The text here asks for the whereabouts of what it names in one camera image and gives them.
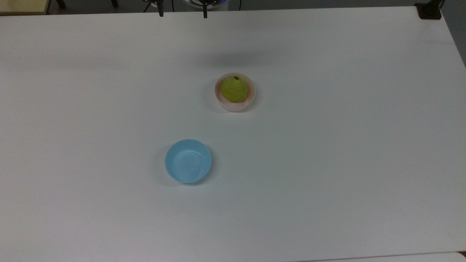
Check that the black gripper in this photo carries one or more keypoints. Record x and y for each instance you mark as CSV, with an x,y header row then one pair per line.
x,y
154,1

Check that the green pear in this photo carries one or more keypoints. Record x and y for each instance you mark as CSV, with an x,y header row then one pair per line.
x,y
235,89

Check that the pink plastic bowl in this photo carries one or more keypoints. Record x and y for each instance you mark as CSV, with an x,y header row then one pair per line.
x,y
251,95

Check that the light blue plastic bowl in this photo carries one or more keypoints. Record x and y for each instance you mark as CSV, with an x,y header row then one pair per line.
x,y
188,161

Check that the black chair leg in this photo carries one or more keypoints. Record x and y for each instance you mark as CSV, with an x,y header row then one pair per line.
x,y
114,3
61,3

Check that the wooden side table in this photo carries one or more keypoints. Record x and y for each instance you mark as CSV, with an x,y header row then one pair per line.
x,y
22,6

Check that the black table clamp mount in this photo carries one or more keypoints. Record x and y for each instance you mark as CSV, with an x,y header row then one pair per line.
x,y
429,11

